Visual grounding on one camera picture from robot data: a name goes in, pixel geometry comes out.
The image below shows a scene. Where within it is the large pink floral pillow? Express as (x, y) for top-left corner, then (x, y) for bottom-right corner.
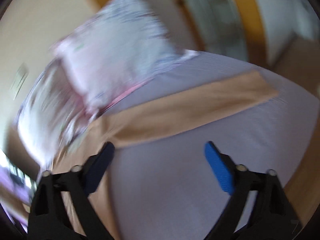
(52, 0), (197, 113)

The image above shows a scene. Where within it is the lavender bed sheet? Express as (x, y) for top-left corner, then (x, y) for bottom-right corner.
(100, 49), (316, 240)

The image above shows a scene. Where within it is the tan fleece garment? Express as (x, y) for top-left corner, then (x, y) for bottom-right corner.
(53, 71), (278, 239)

